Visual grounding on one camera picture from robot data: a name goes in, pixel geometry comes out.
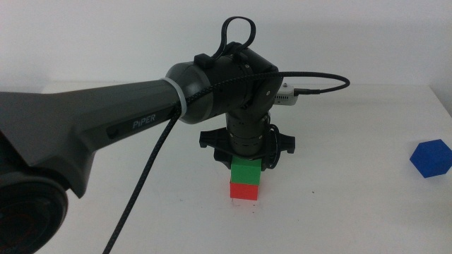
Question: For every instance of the green cube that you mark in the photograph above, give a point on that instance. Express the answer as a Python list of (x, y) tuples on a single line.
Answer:
[(246, 171)]

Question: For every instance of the red cube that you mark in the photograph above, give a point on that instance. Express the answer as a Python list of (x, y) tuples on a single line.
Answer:
[(243, 191)]

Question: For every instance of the blue cube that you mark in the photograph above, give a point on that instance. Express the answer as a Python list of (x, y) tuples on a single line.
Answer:
[(432, 158)]

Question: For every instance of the grey left Piper arm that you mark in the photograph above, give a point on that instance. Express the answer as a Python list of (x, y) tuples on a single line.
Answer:
[(88, 113)]

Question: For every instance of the white zip tie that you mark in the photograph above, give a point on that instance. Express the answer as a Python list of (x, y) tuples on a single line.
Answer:
[(179, 97)]

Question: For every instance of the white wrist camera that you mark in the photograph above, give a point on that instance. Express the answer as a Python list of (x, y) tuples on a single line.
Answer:
[(286, 95)]

